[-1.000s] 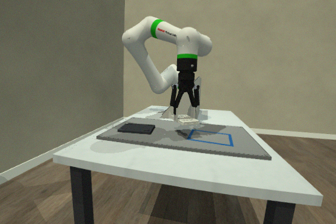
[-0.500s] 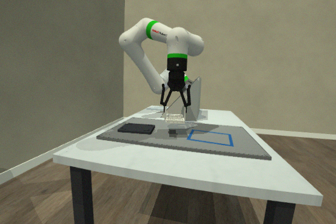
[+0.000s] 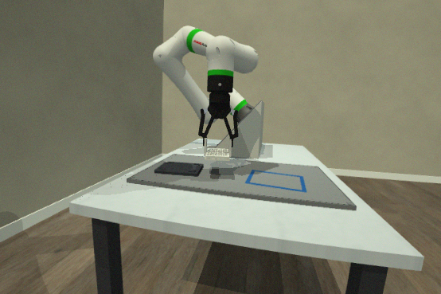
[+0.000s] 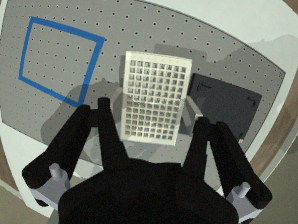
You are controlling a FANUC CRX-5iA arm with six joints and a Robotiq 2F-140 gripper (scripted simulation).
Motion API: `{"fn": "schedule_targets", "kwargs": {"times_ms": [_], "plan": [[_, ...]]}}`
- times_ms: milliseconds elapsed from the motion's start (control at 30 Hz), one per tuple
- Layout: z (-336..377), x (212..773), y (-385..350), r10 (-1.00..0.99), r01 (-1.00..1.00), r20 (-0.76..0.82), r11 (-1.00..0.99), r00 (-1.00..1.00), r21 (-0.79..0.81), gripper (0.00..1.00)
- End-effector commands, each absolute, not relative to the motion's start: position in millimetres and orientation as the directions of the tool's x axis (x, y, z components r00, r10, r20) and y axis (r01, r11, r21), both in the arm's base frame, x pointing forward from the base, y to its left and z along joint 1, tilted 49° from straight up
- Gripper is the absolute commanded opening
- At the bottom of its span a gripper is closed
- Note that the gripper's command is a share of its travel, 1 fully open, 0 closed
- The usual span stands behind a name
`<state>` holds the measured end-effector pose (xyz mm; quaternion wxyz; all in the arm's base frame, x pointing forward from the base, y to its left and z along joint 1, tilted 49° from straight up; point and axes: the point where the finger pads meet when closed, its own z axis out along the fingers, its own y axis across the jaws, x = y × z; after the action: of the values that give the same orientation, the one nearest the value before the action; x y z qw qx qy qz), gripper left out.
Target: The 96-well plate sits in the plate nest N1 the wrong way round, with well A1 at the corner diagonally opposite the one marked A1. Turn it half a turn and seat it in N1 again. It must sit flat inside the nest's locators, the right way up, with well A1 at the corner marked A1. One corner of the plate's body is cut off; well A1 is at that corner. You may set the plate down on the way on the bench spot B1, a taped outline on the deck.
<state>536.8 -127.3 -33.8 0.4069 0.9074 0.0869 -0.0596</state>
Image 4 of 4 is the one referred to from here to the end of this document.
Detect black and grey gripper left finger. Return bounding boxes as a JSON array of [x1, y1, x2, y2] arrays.
[[22, 87, 141, 211]]

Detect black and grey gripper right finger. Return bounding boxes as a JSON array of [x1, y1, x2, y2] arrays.
[[170, 96, 273, 224]]

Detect blue tape outline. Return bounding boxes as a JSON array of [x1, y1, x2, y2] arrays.
[[18, 16, 105, 108]]

